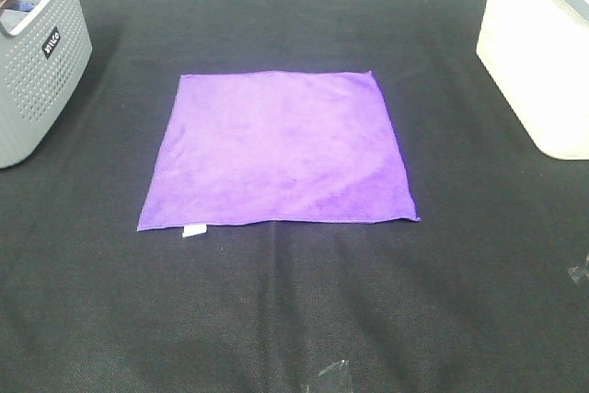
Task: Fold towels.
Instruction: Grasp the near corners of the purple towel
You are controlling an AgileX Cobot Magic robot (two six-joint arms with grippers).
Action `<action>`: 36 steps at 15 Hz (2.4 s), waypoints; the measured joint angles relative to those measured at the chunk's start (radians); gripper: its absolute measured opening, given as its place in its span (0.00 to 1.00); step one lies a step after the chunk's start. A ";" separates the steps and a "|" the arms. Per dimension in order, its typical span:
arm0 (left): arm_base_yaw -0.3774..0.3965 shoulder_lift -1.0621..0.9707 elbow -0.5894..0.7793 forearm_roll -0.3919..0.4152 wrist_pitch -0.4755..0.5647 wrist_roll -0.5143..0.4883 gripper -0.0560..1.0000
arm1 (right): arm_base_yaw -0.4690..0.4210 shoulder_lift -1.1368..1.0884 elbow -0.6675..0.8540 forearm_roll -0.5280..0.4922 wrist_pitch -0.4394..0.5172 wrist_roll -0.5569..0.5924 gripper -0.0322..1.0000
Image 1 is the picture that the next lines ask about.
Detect grey perforated plastic basket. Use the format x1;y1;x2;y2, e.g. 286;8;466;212
1;0;92;168

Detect clear tape piece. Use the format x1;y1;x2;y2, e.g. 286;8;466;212
567;256;589;284
301;360;353;393

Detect white plastic storage bin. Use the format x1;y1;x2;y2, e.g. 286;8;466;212
476;0;588;160

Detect purple microfiber towel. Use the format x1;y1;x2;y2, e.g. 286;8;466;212
137;71;419;231

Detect clear tape piece front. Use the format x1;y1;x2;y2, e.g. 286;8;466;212
301;360;353;393

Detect clothes inside grey basket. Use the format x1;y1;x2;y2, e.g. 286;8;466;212
1;0;33;31

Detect clear tape piece right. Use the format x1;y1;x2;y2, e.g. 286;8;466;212
567;256;589;284

